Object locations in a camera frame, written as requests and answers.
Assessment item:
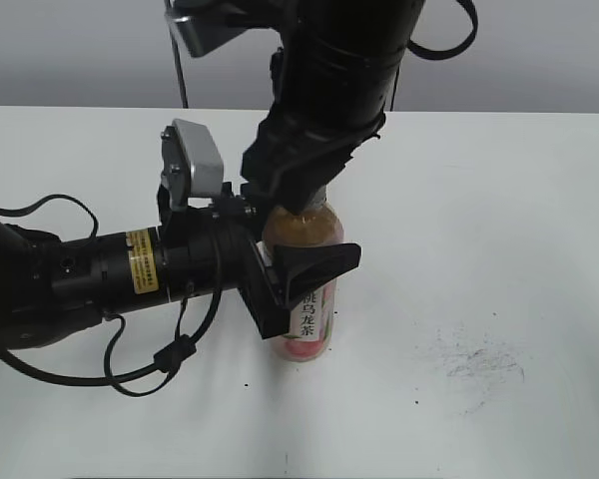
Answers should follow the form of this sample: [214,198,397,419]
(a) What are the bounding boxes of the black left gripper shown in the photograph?
[157,182,361,339]

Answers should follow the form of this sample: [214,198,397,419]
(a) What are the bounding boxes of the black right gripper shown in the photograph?
[241,105,385,214]

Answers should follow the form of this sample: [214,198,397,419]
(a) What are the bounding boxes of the peach oolong tea bottle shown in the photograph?
[262,183,346,364]

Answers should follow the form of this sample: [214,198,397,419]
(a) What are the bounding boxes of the white bottle cap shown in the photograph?
[305,186,326,210]

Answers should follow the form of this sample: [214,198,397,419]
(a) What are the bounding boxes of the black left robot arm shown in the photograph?
[0,189,361,349]

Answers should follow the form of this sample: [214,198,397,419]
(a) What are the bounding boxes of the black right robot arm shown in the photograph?
[241,1,423,213]

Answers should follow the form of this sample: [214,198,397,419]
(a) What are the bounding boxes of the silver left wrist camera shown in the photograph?
[161,119,224,212]

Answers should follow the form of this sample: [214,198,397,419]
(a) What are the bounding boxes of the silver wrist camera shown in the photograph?
[161,119,224,212]
[164,0,286,59]

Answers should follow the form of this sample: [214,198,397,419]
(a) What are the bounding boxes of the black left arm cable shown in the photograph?
[0,194,226,398]

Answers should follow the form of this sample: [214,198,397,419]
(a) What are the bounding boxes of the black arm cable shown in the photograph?
[406,0,480,60]
[0,194,226,398]

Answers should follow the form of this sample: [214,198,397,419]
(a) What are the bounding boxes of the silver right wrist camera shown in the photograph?
[164,0,286,59]

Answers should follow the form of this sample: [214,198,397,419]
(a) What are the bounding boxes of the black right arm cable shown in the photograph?
[406,0,480,60]

